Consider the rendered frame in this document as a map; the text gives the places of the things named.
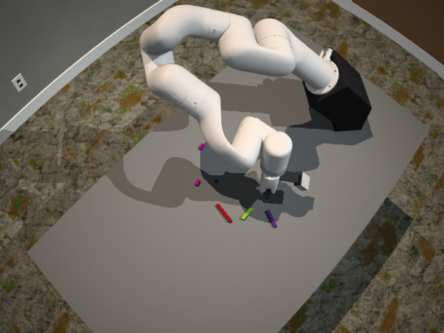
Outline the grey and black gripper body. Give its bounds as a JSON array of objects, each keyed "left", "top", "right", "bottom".
[{"left": 259, "top": 169, "right": 282, "bottom": 194}]

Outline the red rod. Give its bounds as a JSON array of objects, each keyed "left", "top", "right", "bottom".
[{"left": 216, "top": 204, "right": 232, "bottom": 223}]

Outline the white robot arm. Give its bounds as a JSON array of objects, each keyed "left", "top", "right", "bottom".
[{"left": 140, "top": 5, "right": 338, "bottom": 191}]

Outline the purple rod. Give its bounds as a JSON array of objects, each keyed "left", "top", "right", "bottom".
[{"left": 266, "top": 209, "right": 277, "bottom": 228}]

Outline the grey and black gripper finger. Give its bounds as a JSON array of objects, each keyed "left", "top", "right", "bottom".
[{"left": 264, "top": 189, "right": 272, "bottom": 199}]

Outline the lime green rod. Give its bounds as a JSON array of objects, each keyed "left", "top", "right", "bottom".
[{"left": 241, "top": 206, "right": 253, "bottom": 221}]

